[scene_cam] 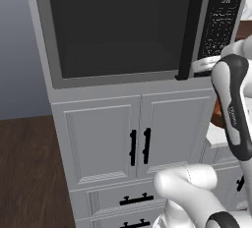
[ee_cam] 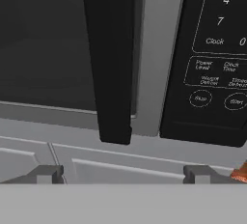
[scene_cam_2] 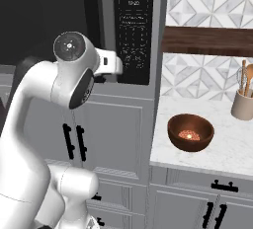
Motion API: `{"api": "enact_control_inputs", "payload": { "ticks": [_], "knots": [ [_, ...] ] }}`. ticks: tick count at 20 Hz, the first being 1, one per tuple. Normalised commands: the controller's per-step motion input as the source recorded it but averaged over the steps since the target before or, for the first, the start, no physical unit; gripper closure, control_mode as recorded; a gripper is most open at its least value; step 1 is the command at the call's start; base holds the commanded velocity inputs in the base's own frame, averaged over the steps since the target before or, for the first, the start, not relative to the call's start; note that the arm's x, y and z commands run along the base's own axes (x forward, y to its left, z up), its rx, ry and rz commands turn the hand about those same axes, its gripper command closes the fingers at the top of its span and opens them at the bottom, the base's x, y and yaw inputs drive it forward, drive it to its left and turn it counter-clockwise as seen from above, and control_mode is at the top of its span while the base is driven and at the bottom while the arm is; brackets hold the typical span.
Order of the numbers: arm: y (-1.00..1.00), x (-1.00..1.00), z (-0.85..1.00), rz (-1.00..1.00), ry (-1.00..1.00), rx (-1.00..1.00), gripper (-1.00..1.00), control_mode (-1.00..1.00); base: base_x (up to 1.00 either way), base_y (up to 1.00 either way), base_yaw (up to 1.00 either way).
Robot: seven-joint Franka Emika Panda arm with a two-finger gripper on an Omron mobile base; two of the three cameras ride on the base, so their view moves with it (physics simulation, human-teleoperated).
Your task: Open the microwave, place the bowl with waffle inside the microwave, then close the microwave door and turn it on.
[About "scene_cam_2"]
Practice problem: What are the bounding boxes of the grey cupboard door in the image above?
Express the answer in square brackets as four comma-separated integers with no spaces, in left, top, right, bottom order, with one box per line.
[23,97,75,169]
[151,190,216,229]
[212,194,253,229]
[73,93,156,186]

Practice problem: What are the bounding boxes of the grey drawer front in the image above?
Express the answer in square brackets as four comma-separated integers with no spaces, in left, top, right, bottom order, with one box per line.
[149,166,253,201]
[86,206,147,229]
[87,176,150,215]

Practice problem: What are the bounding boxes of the brown wooden shelf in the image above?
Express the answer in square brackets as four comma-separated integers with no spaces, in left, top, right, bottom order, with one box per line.
[160,26,253,58]

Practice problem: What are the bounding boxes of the wooden stick utensil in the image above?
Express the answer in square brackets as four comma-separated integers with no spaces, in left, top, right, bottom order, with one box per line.
[241,59,247,96]

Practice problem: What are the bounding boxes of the metal whisk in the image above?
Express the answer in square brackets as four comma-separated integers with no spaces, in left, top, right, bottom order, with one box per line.
[236,67,245,93]

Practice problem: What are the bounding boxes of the black cupboard handle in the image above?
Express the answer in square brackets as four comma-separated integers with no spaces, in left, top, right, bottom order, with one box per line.
[61,122,76,161]
[214,202,228,229]
[202,200,214,229]
[75,124,89,163]

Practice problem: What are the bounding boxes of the black drawer handle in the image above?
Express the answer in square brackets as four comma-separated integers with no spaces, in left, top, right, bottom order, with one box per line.
[91,192,103,202]
[96,217,107,228]
[211,179,239,193]

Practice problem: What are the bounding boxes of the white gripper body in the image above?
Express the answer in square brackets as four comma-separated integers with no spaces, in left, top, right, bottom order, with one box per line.
[112,50,124,76]

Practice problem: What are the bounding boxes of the black microwave door handle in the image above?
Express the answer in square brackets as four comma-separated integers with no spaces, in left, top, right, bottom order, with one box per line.
[81,0,107,83]

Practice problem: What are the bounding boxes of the waffle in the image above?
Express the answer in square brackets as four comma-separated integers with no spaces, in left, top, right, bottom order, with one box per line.
[178,128,202,142]

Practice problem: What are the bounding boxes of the wooden spoon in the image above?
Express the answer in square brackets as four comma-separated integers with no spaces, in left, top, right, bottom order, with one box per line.
[244,63,253,98]

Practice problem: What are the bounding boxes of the black microwave door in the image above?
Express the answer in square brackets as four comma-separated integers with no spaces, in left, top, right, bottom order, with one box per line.
[0,0,116,83]

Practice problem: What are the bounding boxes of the brown wooden bowl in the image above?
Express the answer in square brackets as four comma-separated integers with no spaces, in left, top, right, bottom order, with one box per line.
[167,113,215,153]

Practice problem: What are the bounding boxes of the beige utensil pot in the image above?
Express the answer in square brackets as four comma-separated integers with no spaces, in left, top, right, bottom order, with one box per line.
[230,89,253,121]

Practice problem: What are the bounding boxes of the black microwave oven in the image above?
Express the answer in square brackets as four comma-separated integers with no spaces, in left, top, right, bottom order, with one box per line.
[0,0,156,87]

